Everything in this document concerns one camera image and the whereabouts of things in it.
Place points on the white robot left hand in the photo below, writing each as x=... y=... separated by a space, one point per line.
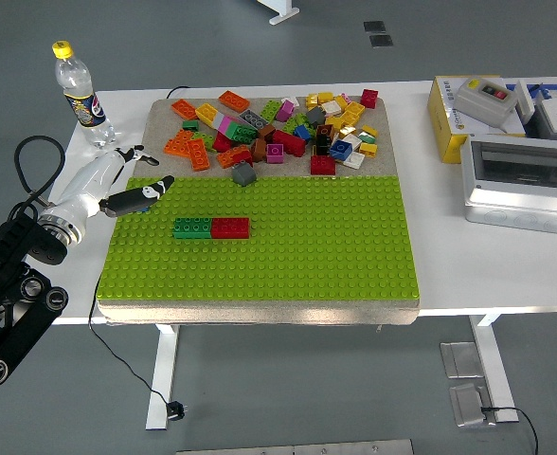
x=89 y=185

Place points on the green two-by-four building brick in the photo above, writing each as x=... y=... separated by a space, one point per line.
x=192 y=227

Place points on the red two-by-four building brick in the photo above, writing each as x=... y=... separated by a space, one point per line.
x=231 y=227

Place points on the multicoloured brick stack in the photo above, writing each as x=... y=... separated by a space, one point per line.
x=241 y=132

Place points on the black building brick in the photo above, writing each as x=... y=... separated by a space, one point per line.
x=323 y=146

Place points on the brown building brick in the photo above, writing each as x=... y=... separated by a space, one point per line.
x=259 y=151
x=325 y=131
x=266 y=132

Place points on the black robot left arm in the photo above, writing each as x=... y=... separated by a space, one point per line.
x=18 y=308

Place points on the orange building brick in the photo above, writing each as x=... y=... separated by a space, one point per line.
x=179 y=144
x=234 y=101
x=199 y=156
x=227 y=158
x=185 y=110

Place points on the small green building brick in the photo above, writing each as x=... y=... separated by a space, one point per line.
x=190 y=126

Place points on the lime building brick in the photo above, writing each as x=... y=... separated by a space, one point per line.
x=294 y=122
x=206 y=140
x=271 y=110

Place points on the yellow two-by-four building brick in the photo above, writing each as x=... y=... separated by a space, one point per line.
x=207 y=114

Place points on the grey sloped building brick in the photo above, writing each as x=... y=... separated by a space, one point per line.
x=244 y=173

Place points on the grey two-by-four building brick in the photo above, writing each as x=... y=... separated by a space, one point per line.
x=253 y=119

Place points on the magenta two-by-two building brick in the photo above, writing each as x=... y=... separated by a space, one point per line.
x=275 y=154

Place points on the red long building brick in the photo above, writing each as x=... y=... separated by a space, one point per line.
x=289 y=142

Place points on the green studded baseplate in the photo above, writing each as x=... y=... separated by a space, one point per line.
x=307 y=265

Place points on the dark red building brick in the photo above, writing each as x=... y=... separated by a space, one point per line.
x=323 y=166

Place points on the small pink building brick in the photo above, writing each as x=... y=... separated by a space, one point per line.
x=346 y=97

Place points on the green and white building brick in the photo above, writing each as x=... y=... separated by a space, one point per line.
x=366 y=138

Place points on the red two-by-two building brick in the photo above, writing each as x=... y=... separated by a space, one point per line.
x=369 y=98

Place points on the clear plastic bottle yellow cap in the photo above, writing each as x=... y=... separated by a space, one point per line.
x=82 y=102

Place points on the white table leg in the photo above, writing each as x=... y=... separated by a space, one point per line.
x=162 y=374
x=491 y=360

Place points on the white furniture foot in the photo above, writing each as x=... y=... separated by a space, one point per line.
x=281 y=12

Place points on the black floor outlet cover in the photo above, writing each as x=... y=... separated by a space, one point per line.
x=381 y=41
x=374 y=26

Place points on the long metal floor strip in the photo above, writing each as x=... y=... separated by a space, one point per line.
x=295 y=448

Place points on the yellow cardboard box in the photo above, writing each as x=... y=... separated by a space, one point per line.
x=443 y=118

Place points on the metal floor plate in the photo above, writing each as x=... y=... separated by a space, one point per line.
x=468 y=405
x=461 y=360

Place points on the grey push-button switch box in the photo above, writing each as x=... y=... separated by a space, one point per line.
x=478 y=102

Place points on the white enclosure with dark window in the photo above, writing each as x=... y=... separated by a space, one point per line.
x=521 y=208

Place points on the white switch panel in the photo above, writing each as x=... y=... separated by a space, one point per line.
x=526 y=99

